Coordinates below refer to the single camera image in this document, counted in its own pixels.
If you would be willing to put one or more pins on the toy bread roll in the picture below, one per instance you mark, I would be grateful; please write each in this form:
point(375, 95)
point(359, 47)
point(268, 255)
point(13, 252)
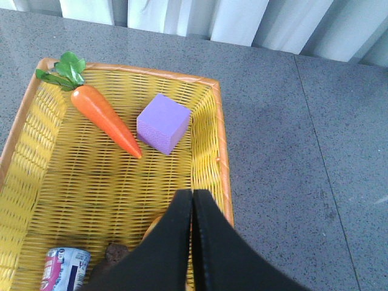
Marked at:
point(151, 227)

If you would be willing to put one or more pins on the yellow wicker basket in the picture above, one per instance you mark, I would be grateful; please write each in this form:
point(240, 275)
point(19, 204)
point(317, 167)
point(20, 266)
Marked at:
point(65, 183)

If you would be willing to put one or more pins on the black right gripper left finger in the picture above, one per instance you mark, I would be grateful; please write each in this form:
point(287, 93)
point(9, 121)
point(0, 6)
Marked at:
point(160, 261)

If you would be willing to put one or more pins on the purple foam cube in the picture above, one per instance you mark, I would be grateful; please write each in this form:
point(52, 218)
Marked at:
point(162, 123)

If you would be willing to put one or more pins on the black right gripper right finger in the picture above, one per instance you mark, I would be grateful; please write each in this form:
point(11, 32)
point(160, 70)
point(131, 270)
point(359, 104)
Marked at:
point(222, 260)

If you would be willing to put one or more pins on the orange toy carrot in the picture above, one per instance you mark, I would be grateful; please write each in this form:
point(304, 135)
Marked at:
point(90, 101)

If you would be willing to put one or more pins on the grey pleated curtain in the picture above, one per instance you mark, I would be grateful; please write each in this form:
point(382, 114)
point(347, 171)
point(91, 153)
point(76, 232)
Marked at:
point(347, 31)

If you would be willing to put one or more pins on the dark brown small object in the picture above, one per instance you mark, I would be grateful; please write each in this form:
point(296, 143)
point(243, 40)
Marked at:
point(114, 253)

